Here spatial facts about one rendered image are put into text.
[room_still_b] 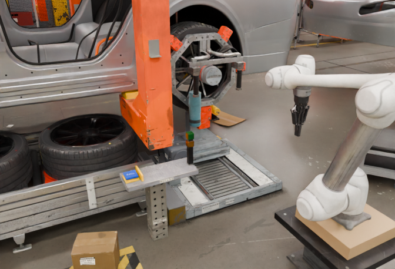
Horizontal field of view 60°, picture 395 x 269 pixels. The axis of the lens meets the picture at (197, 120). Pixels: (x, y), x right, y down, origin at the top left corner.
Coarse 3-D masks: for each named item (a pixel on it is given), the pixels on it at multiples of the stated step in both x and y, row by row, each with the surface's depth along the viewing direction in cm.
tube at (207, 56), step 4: (200, 40) 241; (200, 44) 242; (200, 48) 243; (200, 52) 242; (204, 52) 238; (196, 56) 225; (200, 56) 225; (204, 56) 226; (208, 56) 228; (192, 60) 223; (196, 60) 224
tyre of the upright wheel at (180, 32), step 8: (176, 24) 258; (184, 24) 253; (192, 24) 248; (200, 24) 248; (176, 32) 242; (184, 32) 243; (192, 32) 245; (200, 32) 248; (208, 32) 251; (216, 32) 254; (176, 104) 261; (184, 104) 263
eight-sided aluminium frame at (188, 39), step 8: (184, 40) 240; (192, 40) 238; (216, 40) 249; (224, 40) 250; (184, 48) 238; (176, 56) 238; (232, 56) 258; (232, 72) 263; (232, 80) 265; (224, 88) 265; (176, 96) 250; (184, 96) 251; (216, 96) 266; (208, 104) 263
